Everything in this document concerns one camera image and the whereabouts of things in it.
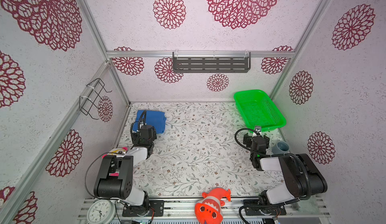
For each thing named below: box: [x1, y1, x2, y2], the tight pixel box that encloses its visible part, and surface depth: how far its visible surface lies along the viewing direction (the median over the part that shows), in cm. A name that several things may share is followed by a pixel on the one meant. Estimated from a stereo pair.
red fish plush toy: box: [194, 187, 232, 224], surface depth 68 cm
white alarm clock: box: [86, 199, 117, 224], surface depth 71 cm
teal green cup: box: [271, 141, 291, 155], surface depth 92 cm
